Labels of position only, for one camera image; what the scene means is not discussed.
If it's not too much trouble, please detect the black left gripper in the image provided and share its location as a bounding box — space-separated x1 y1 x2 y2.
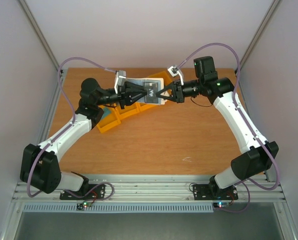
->
96 80 147 109

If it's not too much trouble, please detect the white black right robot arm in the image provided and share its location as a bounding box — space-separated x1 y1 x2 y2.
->
156 56 279 200

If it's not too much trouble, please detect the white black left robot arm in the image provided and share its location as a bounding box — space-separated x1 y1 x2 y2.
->
20 78 147 199

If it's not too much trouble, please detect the teal card in bin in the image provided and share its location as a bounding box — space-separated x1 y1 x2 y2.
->
101 107 111 120

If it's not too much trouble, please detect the yellow plastic bin row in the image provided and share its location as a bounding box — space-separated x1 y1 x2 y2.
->
97 71 171 133

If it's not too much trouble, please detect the right small circuit board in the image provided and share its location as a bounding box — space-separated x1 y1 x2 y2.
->
213 201 232 209

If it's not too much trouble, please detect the small circuit board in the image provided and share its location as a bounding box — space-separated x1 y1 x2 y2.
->
213 201 232 209
76 202 92 211

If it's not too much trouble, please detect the left small circuit board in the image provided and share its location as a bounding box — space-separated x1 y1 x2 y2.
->
76 202 92 211

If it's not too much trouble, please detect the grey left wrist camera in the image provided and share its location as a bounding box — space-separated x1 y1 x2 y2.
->
114 70 126 94

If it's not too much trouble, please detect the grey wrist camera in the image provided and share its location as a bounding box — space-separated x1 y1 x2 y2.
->
114 70 126 94
167 65 184 86

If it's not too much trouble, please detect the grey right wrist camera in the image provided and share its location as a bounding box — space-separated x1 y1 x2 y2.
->
167 65 184 86

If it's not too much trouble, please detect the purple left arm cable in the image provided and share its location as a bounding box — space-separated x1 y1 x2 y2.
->
26 56 119 201

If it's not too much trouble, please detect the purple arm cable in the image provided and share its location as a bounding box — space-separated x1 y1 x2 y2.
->
26 56 119 201
176 42 281 213

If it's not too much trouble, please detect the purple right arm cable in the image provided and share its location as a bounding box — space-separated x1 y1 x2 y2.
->
176 42 281 213

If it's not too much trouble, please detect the left side aluminium rail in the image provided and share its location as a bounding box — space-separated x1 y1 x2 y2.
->
36 74 61 143

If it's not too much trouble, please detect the aluminium rail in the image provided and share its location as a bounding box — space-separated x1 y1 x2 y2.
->
235 69 273 182
36 74 61 143
11 174 287 203

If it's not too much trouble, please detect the aluminium front rail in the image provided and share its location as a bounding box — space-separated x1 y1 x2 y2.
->
11 174 287 203

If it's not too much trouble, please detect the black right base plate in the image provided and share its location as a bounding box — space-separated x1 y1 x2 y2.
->
191 183 239 201

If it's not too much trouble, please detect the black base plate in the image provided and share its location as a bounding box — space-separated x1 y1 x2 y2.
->
59 183 106 201
191 183 239 201

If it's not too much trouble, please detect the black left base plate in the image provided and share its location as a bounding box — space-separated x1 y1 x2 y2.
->
59 183 106 201

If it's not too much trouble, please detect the right side aluminium rail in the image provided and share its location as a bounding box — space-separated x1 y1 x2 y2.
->
235 69 273 182

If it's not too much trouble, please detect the left rear aluminium frame post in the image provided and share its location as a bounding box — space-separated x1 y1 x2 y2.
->
17 0 64 77

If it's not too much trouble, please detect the aluminium frame post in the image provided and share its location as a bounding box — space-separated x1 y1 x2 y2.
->
17 0 64 77
240 0 282 68

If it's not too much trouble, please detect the right rear aluminium frame post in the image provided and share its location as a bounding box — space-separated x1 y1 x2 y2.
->
240 0 282 68

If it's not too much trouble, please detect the grey slotted cable duct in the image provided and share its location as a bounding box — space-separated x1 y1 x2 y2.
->
23 202 214 214

